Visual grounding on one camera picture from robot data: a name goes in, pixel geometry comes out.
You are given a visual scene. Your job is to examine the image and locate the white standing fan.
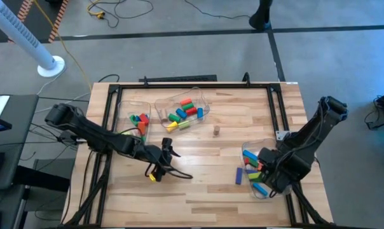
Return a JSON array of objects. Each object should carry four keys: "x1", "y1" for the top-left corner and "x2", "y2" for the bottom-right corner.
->
[{"x1": 0, "y1": 0, "x2": 66, "y2": 78}]

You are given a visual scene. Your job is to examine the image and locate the clear plastic bin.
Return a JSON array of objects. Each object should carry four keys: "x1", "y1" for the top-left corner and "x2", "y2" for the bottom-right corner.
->
[
  {"x1": 154, "y1": 87, "x2": 211, "y2": 130},
  {"x1": 241, "y1": 138, "x2": 292, "y2": 200},
  {"x1": 116, "y1": 99, "x2": 153, "y2": 144}
]

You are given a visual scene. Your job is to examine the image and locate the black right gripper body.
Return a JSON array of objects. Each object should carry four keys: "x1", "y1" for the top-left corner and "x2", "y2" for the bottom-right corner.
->
[{"x1": 257, "y1": 147, "x2": 313, "y2": 194}]

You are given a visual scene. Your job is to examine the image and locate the yellow floor cable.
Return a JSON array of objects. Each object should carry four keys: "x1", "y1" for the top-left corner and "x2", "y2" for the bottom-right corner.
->
[{"x1": 32, "y1": 0, "x2": 106, "y2": 93}]

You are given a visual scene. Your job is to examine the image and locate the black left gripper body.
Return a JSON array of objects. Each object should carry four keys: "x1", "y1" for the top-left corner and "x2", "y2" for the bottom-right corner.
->
[{"x1": 134, "y1": 144, "x2": 172, "y2": 174}]

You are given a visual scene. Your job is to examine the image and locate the black power cable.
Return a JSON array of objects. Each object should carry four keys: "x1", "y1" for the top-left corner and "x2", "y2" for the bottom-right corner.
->
[{"x1": 98, "y1": 74, "x2": 120, "y2": 83}]

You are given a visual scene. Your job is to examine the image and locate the black cone base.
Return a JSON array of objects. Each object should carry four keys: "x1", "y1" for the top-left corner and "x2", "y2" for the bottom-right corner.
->
[{"x1": 248, "y1": 0, "x2": 275, "y2": 32}]

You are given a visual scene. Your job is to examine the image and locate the orange striped floor mat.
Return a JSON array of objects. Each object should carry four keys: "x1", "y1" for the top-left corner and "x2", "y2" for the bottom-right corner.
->
[{"x1": 7, "y1": 0, "x2": 69, "y2": 44}]

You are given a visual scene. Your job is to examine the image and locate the black power strip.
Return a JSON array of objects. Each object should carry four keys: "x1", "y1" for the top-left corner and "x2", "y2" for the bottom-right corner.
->
[{"x1": 138, "y1": 74, "x2": 218, "y2": 83}]

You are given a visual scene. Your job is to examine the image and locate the black floor cable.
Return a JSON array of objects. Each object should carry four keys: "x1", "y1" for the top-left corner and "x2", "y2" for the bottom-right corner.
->
[
  {"x1": 184, "y1": 0, "x2": 253, "y2": 20},
  {"x1": 89, "y1": 0, "x2": 154, "y2": 29}
]

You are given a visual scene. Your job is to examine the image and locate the white floor cable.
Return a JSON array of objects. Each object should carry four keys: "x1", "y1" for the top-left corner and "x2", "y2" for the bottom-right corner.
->
[{"x1": 34, "y1": 71, "x2": 92, "y2": 114}]

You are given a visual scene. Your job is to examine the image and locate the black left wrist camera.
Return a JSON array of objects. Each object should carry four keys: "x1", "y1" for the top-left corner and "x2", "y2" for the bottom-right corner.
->
[{"x1": 161, "y1": 137, "x2": 175, "y2": 154}]

